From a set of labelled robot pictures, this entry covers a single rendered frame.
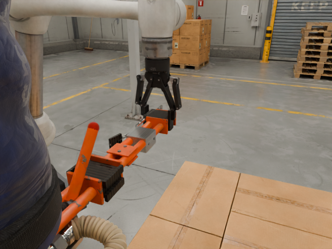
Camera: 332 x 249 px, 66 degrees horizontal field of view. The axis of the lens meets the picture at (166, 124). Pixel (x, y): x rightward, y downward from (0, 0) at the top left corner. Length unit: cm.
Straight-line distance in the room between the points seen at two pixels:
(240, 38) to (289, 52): 171
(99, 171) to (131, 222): 166
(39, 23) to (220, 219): 123
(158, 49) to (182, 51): 710
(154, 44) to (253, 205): 113
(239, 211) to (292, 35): 873
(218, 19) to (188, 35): 273
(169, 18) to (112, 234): 54
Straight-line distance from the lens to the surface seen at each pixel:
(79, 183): 53
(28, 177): 30
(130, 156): 64
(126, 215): 228
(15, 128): 28
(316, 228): 159
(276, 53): 996
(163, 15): 74
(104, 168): 58
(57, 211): 35
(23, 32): 117
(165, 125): 80
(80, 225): 55
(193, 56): 774
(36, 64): 121
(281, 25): 988
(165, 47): 75
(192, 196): 158
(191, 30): 768
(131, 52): 389
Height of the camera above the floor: 154
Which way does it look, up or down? 24 degrees down
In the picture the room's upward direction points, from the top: straight up
